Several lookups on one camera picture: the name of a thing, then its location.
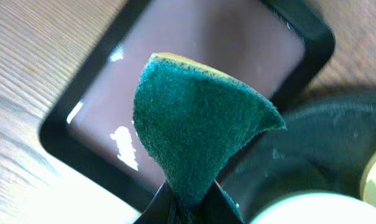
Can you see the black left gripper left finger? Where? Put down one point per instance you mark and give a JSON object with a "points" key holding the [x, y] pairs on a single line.
{"points": [[162, 209]]}

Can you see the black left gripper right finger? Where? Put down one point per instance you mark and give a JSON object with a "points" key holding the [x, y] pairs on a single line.
{"points": [[215, 209]]}

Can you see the mint plate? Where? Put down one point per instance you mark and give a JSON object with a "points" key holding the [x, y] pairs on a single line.
{"points": [[318, 208]]}

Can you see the green yellow sponge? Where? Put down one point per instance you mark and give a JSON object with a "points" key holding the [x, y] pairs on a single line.
{"points": [[191, 119]]}

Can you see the round black tray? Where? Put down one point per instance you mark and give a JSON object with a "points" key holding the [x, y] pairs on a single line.
{"points": [[324, 147]]}

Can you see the black rectangular maroon tray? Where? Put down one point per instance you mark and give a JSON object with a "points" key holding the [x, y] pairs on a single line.
{"points": [[276, 47]]}

